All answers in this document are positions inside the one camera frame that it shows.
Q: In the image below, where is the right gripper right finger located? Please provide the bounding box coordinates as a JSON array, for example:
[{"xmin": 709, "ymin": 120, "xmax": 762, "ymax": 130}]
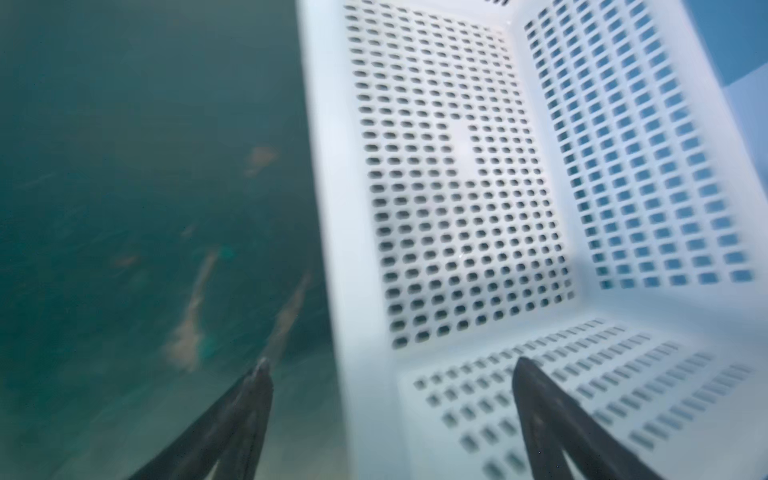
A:
[{"xmin": 511, "ymin": 357, "xmax": 661, "ymax": 480}]

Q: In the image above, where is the white plastic basket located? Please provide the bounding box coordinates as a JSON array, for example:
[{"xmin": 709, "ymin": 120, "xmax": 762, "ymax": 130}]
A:
[{"xmin": 297, "ymin": 1, "xmax": 767, "ymax": 479}]

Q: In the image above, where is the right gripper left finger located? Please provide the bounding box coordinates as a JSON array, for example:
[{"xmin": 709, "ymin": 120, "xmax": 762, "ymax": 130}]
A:
[{"xmin": 131, "ymin": 358, "xmax": 274, "ymax": 479}]

